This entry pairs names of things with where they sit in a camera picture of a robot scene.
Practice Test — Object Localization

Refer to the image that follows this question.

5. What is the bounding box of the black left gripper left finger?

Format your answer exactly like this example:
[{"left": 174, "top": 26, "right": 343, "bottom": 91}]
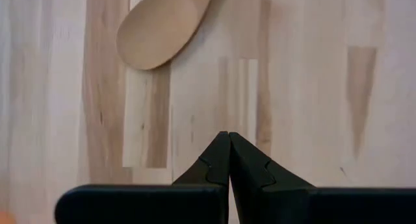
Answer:
[{"left": 54, "top": 131, "right": 231, "bottom": 224}]

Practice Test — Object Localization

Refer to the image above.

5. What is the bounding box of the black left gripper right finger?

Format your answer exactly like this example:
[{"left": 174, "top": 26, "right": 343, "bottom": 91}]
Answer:
[{"left": 229, "top": 132, "right": 416, "bottom": 224}]

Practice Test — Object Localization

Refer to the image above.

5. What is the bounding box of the wooden spoon with white label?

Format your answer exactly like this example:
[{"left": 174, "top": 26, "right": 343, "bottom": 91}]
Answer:
[{"left": 116, "top": 0, "right": 216, "bottom": 71}]

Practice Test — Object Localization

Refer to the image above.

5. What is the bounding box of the orange plastic bin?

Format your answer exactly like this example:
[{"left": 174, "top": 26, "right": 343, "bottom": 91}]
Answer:
[{"left": 0, "top": 210, "right": 16, "bottom": 224}]

